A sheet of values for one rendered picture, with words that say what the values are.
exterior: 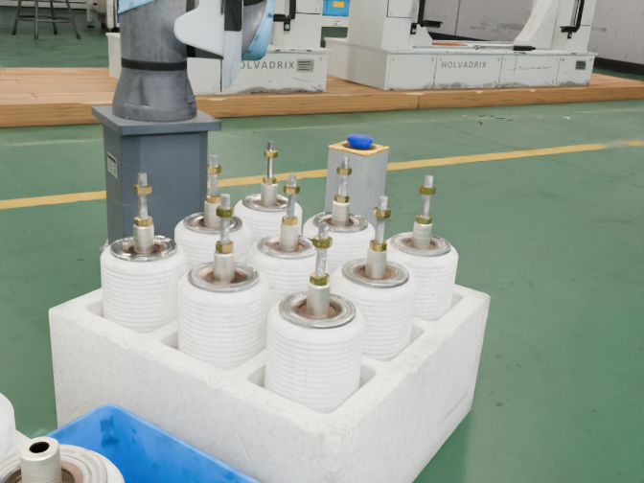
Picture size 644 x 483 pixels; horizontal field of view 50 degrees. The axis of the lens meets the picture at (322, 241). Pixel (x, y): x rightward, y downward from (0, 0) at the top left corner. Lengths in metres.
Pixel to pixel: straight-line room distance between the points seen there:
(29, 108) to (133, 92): 1.39
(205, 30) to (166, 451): 0.41
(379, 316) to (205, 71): 2.23
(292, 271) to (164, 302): 0.15
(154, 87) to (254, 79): 1.74
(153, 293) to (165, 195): 0.52
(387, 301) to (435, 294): 0.13
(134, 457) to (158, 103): 0.67
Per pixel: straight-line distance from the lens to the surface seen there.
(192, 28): 0.64
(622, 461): 1.01
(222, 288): 0.70
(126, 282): 0.78
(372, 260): 0.75
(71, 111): 2.67
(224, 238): 0.71
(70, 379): 0.86
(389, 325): 0.74
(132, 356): 0.76
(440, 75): 3.56
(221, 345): 0.72
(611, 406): 1.11
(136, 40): 1.26
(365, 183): 1.05
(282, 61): 3.03
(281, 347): 0.65
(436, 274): 0.84
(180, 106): 1.26
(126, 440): 0.78
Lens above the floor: 0.55
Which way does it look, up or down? 21 degrees down
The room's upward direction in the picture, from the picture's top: 4 degrees clockwise
